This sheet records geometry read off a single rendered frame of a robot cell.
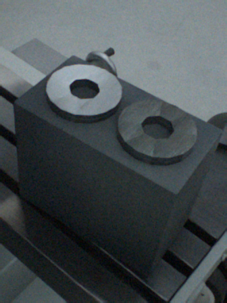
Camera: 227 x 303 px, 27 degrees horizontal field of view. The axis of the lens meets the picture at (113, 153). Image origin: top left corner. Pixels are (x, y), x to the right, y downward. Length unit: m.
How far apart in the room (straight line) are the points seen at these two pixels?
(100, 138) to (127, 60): 2.05
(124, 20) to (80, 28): 0.28
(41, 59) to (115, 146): 0.76
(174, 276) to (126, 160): 0.21
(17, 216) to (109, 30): 2.17
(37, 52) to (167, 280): 0.79
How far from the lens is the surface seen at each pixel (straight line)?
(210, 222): 0.72
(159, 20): 2.93
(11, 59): 1.11
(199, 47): 2.78
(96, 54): 1.36
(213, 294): 1.17
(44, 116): 0.55
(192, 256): 0.68
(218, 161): 1.34
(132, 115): 0.54
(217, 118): 1.49
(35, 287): 1.50
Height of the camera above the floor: 1.56
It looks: 48 degrees down
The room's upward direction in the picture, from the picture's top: 9 degrees clockwise
